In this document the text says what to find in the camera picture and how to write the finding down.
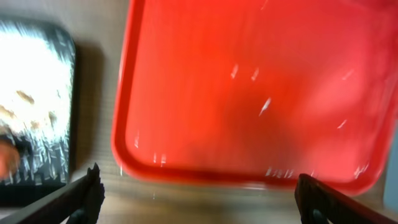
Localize orange carrot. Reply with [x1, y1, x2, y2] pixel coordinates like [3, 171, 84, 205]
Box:
[0, 141, 20, 180]

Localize spilled white rice pile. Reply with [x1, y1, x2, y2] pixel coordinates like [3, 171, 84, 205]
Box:
[0, 21, 74, 186]

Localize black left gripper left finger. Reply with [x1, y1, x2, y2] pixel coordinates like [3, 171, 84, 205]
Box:
[1, 164, 105, 224]

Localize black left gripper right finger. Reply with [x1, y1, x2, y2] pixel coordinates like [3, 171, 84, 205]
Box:
[295, 174, 397, 224]

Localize black tray bin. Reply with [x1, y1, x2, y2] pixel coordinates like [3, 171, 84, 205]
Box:
[0, 18, 78, 208]

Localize red plastic tray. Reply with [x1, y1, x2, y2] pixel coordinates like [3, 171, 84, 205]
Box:
[111, 0, 397, 195]

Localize grey dishwasher rack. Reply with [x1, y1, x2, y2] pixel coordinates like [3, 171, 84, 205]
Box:
[383, 127, 398, 213]

